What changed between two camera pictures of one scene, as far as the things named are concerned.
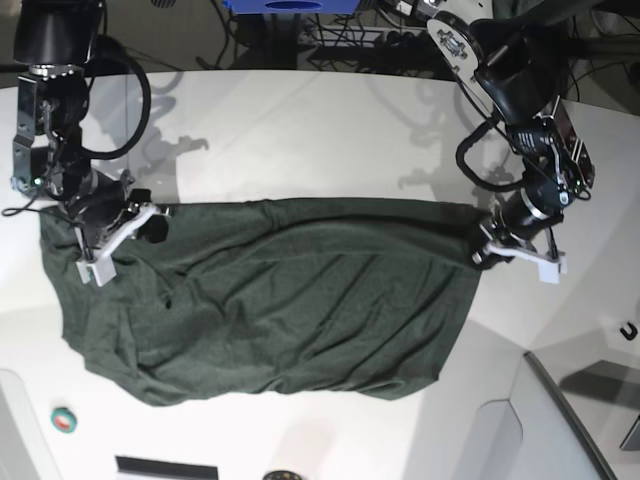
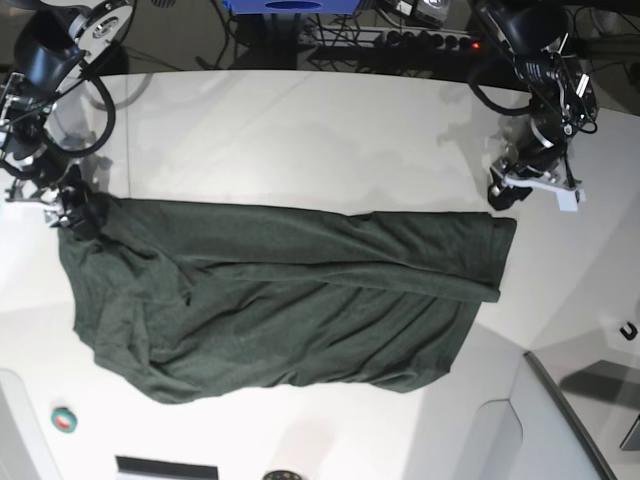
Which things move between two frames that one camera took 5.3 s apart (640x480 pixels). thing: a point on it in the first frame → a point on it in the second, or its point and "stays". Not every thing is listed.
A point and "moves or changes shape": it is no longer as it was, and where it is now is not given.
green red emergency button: x=63 y=419 stays
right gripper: x=514 y=218 → x=529 y=143
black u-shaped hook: x=633 y=332 stays
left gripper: x=107 y=206 → x=62 y=190
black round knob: x=282 y=475 stays
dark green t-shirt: x=267 y=296 moves or changes shape
